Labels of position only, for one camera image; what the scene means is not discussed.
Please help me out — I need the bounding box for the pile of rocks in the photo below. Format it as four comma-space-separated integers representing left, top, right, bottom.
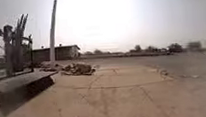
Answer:
39, 60, 98, 78

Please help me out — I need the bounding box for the tan dirt and concrete ground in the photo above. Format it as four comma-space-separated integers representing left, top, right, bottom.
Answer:
0, 61, 206, 117

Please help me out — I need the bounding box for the long low building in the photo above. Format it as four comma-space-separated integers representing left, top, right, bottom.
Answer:
31, 43, 82, 63

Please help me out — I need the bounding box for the row of distant trees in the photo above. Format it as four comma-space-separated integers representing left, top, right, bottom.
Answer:
79, 40, 206, 59

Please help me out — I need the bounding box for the tall pale pole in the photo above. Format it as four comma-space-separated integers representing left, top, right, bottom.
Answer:
46, 0, 61, 65

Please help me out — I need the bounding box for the grey road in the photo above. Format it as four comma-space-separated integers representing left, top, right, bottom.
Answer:
55, 52, 206, 90

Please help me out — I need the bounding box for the raised concrete slab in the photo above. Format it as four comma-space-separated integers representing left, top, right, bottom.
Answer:
0, 68, 60, 110

